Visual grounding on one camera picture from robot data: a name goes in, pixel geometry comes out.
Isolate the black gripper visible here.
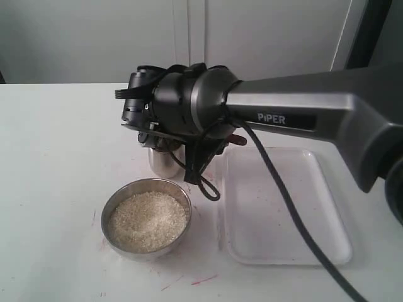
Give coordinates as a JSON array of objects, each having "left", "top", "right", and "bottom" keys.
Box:
[{"left": 122, "top": 65, "right": 166, "bottom": 132}]

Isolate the brown wooden spoon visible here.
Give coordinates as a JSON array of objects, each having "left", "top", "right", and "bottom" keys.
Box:
[{"left": 228, "top": 134, "right": 247, "bottom": 146}]

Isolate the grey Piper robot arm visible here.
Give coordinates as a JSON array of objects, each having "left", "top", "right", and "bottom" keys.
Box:
[{"left": 115, "top": 63, "right": 402, "bottom": 221}]

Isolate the small steel cup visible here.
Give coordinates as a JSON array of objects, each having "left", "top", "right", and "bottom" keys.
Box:
[{"left": 148, "top": 148, "right": 182, "bottom": 179}]

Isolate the steel bowl of rice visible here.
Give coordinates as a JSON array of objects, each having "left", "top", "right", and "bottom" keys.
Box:
[{"left": 100, "top": 178, "right": 191, "bottom": 262}]

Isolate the white plastic tray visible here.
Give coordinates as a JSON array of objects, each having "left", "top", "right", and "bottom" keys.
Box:
[{"left": 222, "top": 147, "right": 353, "bottom": 266}]

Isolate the black cable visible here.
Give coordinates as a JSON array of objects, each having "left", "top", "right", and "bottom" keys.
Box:
[{"left": 115, "top": 64, "right": 369, "bottom": 302}]

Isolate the dark door frame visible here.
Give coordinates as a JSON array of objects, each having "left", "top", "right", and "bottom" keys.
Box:
[{"left": 344, "top": 0, "right": 393, "bottom": 69}]

